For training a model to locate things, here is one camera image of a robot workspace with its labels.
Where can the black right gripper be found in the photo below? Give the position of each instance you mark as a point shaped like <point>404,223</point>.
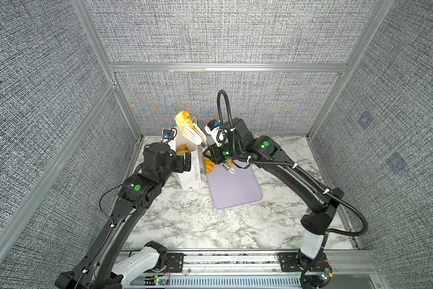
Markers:
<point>216,156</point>

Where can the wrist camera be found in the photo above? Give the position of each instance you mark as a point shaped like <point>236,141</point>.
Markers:
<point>168,136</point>
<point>213,128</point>

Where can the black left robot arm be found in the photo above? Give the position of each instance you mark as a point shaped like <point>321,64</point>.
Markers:
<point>97,268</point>

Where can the steel tongs white tips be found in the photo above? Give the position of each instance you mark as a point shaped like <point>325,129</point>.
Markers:
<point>196,136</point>

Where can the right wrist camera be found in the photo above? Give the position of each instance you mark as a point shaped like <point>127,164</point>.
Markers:
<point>213,128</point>

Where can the red-brown glazed croissant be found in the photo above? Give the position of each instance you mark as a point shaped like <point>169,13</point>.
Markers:
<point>182,150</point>

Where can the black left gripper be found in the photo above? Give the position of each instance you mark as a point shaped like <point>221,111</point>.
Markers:
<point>181,166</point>

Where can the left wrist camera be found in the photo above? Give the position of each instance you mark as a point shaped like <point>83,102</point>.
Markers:
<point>168,136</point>

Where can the small striped bread top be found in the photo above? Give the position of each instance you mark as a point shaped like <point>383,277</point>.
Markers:
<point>183,119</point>

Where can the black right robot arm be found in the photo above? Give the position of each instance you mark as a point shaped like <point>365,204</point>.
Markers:
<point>234,144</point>

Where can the lilac plastic tray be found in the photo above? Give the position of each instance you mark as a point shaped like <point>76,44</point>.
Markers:
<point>229,189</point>

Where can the aluminium cage frame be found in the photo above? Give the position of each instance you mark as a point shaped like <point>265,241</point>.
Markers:
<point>58,58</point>

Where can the striped croissant top left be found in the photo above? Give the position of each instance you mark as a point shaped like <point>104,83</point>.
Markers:
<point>209,165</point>

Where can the white paper bag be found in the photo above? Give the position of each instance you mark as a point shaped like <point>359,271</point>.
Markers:
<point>189,151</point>

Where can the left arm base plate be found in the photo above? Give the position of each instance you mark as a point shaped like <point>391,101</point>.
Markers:
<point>166,261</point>

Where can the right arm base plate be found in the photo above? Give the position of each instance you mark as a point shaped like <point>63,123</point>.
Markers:
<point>290,262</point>

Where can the aluminium front rail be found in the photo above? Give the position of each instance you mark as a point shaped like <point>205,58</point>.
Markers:
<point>259,269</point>

